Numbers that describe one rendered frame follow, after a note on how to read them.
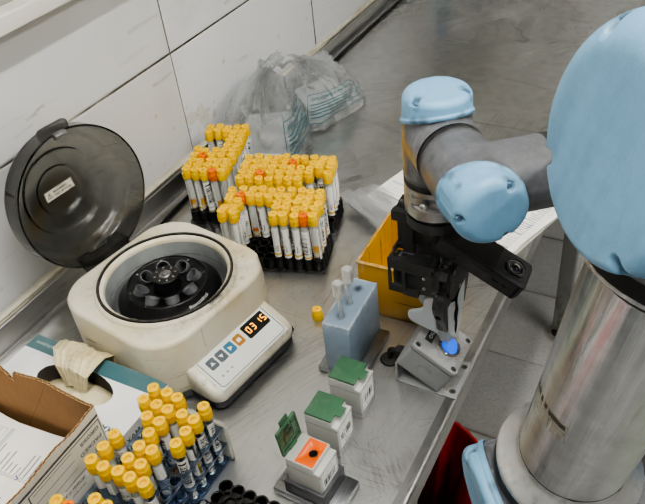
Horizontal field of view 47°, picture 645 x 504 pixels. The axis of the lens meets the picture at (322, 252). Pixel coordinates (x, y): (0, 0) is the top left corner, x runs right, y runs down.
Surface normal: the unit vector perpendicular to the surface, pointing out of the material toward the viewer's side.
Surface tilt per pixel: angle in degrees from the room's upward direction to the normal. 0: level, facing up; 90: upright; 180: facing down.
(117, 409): 1
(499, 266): 28
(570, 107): 81
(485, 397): 0
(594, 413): 97
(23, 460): 1
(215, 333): 90
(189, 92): 90
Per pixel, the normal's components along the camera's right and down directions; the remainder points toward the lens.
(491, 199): 0.19, 0.57
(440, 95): -0.10, -0.77
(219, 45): 0.88, 0.22
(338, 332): -0.43, 0.60
